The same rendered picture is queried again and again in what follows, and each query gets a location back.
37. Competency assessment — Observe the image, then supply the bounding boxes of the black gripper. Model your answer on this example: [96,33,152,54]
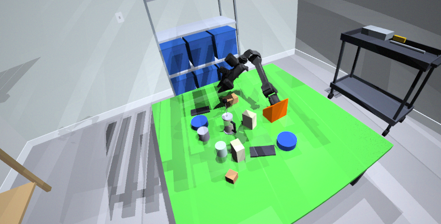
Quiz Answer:
[217,68,239,93]

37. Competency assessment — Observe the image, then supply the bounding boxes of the glass french press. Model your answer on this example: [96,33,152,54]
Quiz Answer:
[222,99,237,135]

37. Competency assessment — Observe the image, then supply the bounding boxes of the blue cylinder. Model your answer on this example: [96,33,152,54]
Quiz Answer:
[191,115,209,131]
[277,131,297,151]

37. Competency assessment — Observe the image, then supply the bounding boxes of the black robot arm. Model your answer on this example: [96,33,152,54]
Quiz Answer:
[219,49,281,106]

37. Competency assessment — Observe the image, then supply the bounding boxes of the grey cylinder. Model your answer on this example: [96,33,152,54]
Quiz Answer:
[197,127,210,142]

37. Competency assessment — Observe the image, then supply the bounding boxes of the translucent white cylinder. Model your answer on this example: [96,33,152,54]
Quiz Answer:
[215,141,228,157]

